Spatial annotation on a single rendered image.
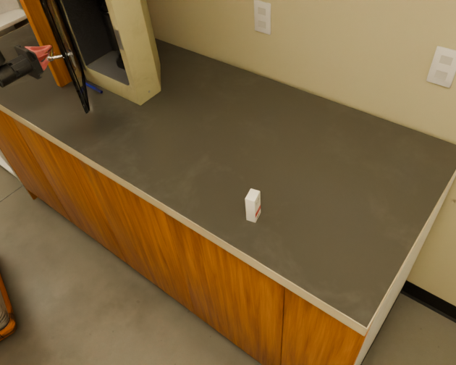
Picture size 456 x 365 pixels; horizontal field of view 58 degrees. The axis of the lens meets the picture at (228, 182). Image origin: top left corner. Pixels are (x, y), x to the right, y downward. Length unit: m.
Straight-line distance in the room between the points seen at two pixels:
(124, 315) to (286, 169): 1.20
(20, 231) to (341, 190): 1.96
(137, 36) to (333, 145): 0.75
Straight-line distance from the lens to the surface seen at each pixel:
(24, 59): 1.46
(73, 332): 2.19
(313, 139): 1.37
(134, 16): 1.48
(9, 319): 2.22
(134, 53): 1.51
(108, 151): 1.43
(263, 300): 1.31
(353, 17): 1.41
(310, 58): 1.55
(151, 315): 2.10
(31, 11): 1.71
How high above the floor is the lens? 1.85
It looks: 47 degrees down
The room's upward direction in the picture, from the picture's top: 6 degrees counter-clockwise
